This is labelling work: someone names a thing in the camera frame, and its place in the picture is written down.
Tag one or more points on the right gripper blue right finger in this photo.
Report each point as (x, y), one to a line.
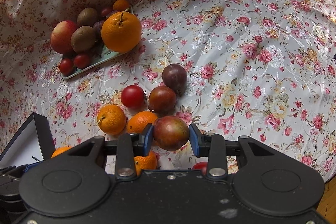
(200, 143)

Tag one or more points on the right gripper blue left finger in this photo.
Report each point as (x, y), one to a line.
(142, 142)

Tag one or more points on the round mandarin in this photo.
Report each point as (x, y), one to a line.
(139, 121)

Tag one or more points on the small mandarin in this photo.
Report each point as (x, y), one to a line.
(148, 162)
(121, 5)

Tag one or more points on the red tomato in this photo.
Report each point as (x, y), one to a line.
(133, 97)
(202, 166)

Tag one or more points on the red-green plum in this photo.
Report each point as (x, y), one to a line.
(171, 133)

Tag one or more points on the mandarin with stem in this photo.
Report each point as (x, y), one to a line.
(111, 119)

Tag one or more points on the dark red-brown plum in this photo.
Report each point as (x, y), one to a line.
(162, 99)

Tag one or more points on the dark purple plum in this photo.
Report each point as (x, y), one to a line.
(98, 26)
(174, 76)

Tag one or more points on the large orange with stem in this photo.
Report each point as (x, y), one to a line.
(60, 150)

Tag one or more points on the black white cardboard box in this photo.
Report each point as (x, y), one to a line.
(33, 142)

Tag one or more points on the light green tray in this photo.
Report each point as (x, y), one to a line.
(99, 52)

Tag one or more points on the right cherry tomato on tray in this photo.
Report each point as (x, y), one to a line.
(82, 60)

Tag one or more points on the cherry tomato on tray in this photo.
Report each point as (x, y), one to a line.
(82, 60)
(66, 66)

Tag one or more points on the left cherry tomato on tray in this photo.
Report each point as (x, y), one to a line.
(66, 66)

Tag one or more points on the floral tablecloth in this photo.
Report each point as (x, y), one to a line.
(263, 68)

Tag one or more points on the large orange on tray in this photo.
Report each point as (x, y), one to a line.
(121, 32)

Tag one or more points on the front brown kiwi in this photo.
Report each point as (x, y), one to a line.
(83, 39)

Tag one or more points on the brown kiwi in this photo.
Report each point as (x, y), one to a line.
(87, 17)
(83, 39)

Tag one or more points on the dark purple plum on tray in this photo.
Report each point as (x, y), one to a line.
(98, 26)

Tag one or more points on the red apple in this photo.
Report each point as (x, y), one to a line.
(61, 37)

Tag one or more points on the red fruit behind tray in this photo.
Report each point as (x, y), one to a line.
(106, 11)

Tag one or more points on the back brown kiwi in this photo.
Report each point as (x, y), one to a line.
(87, 17)

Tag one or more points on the small mandarin on tray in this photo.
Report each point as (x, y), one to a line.
(121, 5)

